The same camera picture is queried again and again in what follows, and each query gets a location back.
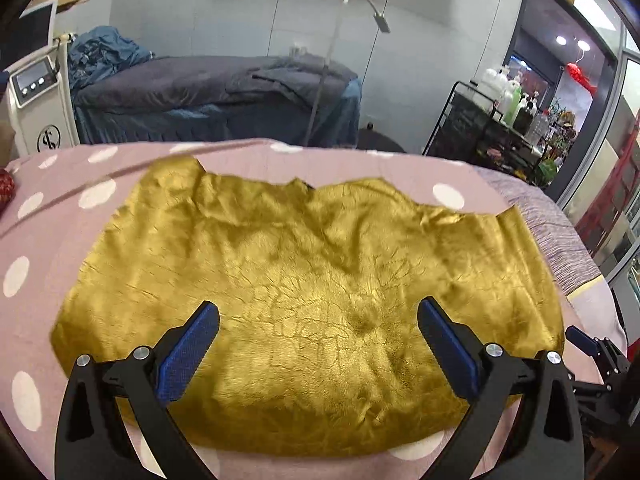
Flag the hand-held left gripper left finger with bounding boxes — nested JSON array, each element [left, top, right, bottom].
[[55, 300, 221, 480]]

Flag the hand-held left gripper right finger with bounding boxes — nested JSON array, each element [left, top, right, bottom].
[[416, 296, 587, 480]]

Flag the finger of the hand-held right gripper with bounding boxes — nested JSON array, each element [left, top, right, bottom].
[[565, 325, 629, 362]]

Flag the mustard yellow garment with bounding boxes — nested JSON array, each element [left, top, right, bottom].
[[51, 156, 566, 460]]

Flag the grey-purple towel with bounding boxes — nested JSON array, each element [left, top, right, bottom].
[[472, 167, 604, 297]]

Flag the red metal rack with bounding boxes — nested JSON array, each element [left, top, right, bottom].
[[575, 127, 640, 257]]

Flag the green plants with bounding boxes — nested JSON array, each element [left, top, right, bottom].
[[541, 102, 577, 188]]

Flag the pink polka dot bedsheet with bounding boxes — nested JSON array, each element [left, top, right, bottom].
[[0, 139, 626, 480]]

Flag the clear plastic bottle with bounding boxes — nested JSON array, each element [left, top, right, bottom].
[[530, 109, 549, 144]]

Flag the black round stool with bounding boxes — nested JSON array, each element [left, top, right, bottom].
[[356, 127, 406, 154]]

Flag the black pump bottle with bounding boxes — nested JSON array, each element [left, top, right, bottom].
[[515, 97, 534, 134]]

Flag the black metal cart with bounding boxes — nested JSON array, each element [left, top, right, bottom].
[[422, 80, 557, 187]]

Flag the blue covered massage bed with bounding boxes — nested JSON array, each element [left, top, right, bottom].
[[75, 77, 362, 149]]

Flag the green pump bottle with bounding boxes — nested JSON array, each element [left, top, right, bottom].
[[504, 85, 524, 127]]

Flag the red patterned item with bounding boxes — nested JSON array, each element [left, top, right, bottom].
[[0, 167, 17, 209]]

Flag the red hanging ornament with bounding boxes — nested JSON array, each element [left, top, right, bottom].
[[566, 40, 599, 97]]

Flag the large white pump bottle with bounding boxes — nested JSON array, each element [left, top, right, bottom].
[[479, 66, 512, 93]]

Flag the dark grey blanket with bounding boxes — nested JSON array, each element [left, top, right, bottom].
[[72, 55, 359, 111]]

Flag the white beauty machine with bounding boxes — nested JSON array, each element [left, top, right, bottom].
[[0, 0, 82, 157]]

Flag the white gooseneck floor lamp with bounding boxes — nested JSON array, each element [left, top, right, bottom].
[[304, 0, 392, 147]]

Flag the crumpled blue duvet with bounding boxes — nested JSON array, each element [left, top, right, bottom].
[[66, 27, 154, 92]]

